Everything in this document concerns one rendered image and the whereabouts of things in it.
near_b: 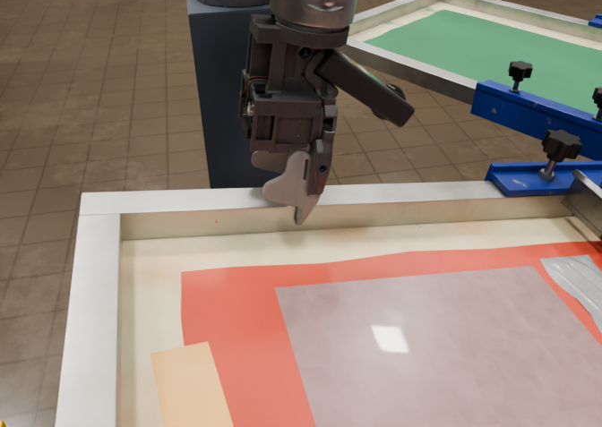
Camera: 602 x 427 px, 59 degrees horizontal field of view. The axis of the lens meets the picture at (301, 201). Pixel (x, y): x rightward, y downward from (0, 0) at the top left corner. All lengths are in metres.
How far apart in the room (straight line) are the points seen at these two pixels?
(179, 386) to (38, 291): 1.80
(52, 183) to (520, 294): 2.43
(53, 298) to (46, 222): 0.48
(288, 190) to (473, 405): 0.26
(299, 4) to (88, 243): 0.28
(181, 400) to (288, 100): 0.26
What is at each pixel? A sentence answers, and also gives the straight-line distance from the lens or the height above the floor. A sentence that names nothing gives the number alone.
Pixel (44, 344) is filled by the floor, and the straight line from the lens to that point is 2.04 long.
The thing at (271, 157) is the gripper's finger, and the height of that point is 1.15.
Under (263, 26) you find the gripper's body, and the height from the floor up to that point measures 1.31.
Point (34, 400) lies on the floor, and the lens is 1.91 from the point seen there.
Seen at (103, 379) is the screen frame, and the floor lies 1.14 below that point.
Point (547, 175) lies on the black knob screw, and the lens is 0.74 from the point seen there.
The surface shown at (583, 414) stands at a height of 1.05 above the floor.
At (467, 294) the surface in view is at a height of 1.06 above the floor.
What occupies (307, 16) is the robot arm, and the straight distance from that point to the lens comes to 0.46.
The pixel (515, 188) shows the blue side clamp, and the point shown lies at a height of 1.08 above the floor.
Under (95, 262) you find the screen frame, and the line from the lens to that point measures 0.49.
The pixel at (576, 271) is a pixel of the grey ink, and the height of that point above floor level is 1.04.
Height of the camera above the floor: 1.46
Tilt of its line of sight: 37 degrees down
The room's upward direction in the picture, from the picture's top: straight up
